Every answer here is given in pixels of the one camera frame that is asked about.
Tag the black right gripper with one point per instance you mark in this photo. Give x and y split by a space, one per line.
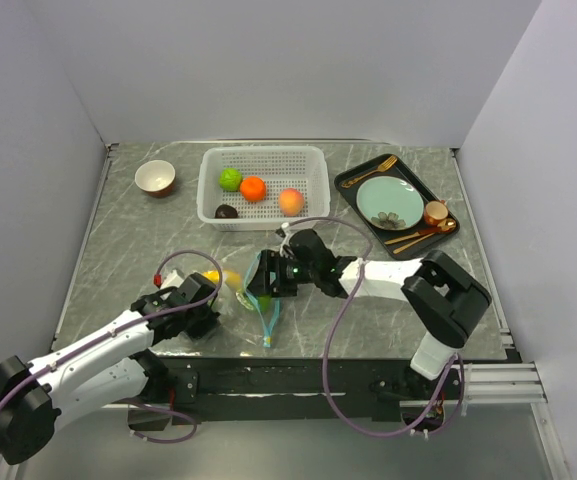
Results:
261 283

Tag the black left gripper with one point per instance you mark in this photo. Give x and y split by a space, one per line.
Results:
208 321

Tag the fake yellow banana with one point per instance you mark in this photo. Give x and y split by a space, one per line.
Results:
230 278

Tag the clear zip top bag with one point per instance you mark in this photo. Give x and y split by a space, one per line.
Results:
239 316

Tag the fake red apple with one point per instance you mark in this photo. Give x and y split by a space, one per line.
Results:
291 202

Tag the fake orange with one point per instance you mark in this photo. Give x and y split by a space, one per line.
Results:
253 189

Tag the fake dark purple fruit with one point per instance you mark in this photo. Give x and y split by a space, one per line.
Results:
225 211

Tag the fake green cabbage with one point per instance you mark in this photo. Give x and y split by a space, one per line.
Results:
230 179

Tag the fake green round vegetable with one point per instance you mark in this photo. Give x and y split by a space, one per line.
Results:
263 303

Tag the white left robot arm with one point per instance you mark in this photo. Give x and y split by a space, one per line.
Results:
114 363

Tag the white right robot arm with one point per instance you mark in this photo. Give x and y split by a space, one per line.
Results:
448 301

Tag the white perforated plastic basket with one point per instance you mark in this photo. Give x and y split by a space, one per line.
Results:
299 167

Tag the teal floral plate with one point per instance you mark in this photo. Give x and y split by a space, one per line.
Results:
390 203

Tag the gold chopstick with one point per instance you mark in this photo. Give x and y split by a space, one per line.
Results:
410 236
412 243

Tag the gold fork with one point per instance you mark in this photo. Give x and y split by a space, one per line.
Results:
381 168

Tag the black rectangular tray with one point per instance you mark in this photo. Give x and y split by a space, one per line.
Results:
402 171

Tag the copper cup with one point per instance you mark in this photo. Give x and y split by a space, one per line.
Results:
435 212

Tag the gold spoon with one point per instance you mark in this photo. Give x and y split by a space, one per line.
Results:
444 226

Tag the red and white bowl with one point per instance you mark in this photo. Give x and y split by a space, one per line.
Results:
156 178

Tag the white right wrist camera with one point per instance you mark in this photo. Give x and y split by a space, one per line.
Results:
284 233

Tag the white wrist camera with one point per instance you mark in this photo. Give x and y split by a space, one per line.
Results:
284 233
174 278

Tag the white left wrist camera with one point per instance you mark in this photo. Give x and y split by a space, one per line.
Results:
174 278

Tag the black mounting base rail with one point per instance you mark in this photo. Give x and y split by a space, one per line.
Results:
247 389

